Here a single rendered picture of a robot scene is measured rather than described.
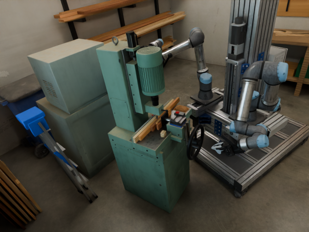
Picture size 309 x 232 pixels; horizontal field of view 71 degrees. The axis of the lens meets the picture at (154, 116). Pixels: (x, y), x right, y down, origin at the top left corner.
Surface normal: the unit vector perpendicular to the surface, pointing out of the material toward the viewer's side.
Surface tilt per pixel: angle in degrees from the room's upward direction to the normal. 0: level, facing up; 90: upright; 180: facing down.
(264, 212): 0
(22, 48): 90
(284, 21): 90
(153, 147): 0
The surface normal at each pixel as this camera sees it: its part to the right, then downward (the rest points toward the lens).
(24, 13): 0.76, 0.29
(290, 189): -0.11, -0.82
